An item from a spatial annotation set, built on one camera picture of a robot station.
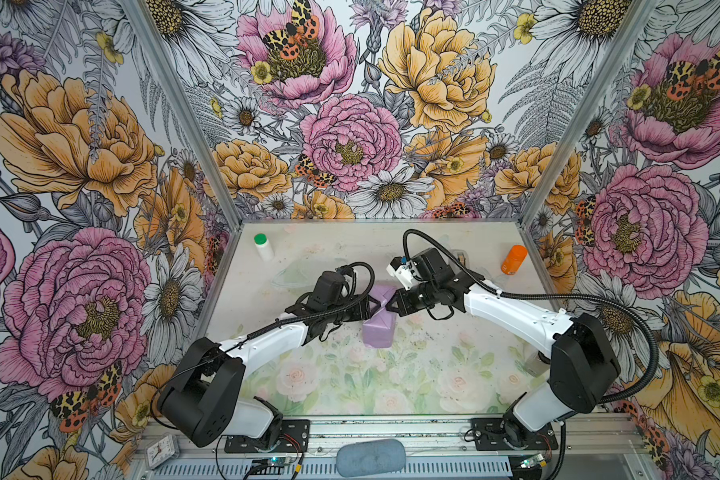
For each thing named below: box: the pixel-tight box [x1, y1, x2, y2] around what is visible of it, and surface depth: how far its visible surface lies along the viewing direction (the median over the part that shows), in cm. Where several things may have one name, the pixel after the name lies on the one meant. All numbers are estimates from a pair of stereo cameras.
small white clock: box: [146, 434, 180, 469], surface depth 71 cm
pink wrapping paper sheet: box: [362, 284, 397, 348], surface depth 83 cm
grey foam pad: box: [336, 439, 407, 478], surface depth 70 cm
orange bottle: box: [501, 244, 528, 275], surface depth 104 cm
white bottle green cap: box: [254, 233, 275, 261], surface depth 107 cm
